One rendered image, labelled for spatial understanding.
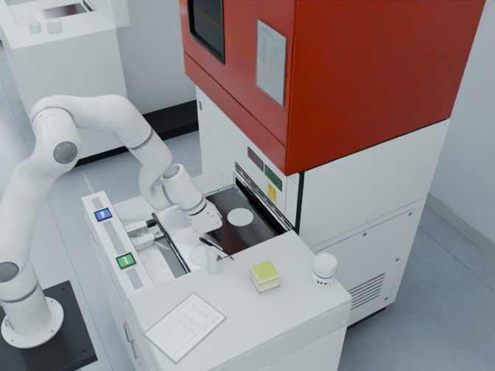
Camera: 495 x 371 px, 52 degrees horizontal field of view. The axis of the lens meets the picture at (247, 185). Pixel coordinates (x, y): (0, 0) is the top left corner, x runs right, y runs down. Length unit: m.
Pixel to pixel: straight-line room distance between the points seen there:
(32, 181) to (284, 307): 0.82
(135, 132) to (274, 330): 0.70
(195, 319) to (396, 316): 1.52
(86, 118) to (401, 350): 1.98
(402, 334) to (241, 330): 1.41
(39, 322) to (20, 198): 0.49
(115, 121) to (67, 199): 2.29
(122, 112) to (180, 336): 0.67
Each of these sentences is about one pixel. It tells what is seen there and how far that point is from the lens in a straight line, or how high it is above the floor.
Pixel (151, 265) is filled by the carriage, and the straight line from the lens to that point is 1.85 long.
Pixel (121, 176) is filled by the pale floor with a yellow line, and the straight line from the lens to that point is 3.69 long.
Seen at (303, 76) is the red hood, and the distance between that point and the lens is 1.46.
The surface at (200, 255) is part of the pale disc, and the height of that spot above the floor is 0.90.
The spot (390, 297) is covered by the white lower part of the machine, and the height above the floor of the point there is 0.15.
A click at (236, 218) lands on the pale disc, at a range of 1.96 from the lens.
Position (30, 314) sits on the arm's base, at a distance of 1.71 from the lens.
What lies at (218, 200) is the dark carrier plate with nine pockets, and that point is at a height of 0.90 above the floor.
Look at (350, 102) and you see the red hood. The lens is 1.63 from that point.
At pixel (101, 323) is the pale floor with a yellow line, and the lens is 2.84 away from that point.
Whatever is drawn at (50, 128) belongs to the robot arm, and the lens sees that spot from 1.30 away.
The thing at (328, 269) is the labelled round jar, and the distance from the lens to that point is 1.59.
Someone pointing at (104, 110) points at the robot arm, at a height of 1.58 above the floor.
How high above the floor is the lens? 2.26
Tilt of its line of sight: 40 degrees down
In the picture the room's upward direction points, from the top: straight up
